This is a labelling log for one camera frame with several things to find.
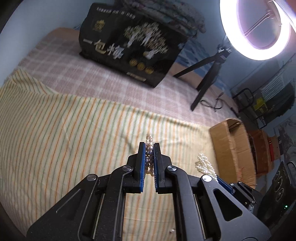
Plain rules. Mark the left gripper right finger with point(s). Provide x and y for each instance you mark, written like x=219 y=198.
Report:
x=204 y=209

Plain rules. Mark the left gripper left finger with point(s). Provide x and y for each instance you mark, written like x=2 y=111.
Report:
x=94 y=209

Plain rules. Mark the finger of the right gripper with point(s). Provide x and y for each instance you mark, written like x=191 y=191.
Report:
x=226 y=186

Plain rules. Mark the open cardboard box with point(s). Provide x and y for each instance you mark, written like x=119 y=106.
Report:
x=233 y=152

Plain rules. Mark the orange cardboard box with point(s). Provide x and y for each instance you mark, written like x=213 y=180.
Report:
x=265 y=151

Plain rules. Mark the yellow striped bed cloth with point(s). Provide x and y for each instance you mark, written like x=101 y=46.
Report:
x=51 y=141

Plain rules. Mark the black metal clothes rack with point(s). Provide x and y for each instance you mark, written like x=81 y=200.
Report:
x=271 y=100

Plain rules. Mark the blue patterned blanket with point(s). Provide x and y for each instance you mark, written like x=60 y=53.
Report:
x=192 y=53

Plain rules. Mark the pink plaid bed sheet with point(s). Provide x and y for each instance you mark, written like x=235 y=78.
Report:
x=56 y=62

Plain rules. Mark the black snack bag gold print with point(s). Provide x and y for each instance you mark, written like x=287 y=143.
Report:
x=130 y=43

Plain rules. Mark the folded floral quilt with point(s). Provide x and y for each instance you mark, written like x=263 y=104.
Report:
x=178 y=15

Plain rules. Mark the white ring light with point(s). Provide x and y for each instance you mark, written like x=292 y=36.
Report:
x=258 y=30

